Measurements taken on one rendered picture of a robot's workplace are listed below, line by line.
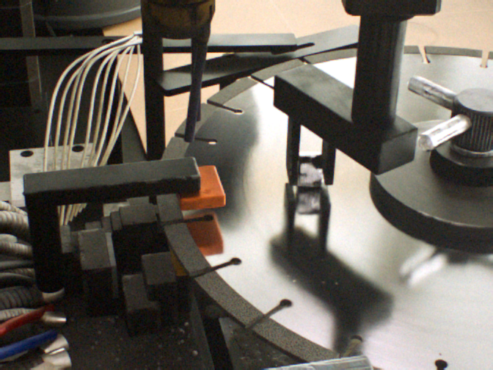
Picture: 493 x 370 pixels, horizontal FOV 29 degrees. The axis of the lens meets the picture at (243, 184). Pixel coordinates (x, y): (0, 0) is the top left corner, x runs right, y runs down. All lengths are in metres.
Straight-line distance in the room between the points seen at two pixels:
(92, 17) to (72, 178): 0.69
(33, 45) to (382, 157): 0.36
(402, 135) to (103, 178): 0.15
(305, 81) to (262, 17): 0.71
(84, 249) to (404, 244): 0.18
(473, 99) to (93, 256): 0.23
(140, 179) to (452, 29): 0.78
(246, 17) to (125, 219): 0.68
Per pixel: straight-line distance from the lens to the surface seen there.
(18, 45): 0.76
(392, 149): 0.48
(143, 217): 0.58
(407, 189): 0.53
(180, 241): 0.50
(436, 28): 1.23
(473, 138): 0.54
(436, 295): 0.48
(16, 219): 0.58
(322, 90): 0.51
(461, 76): 0.68
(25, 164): 0.69
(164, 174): 0.50
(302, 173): 0.53
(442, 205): 0.53
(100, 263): 0.54
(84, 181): 0.50
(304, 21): 1.22
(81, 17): 1.18
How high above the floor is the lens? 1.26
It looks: 34 degrees down
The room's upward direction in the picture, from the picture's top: 1 degrees clockwise
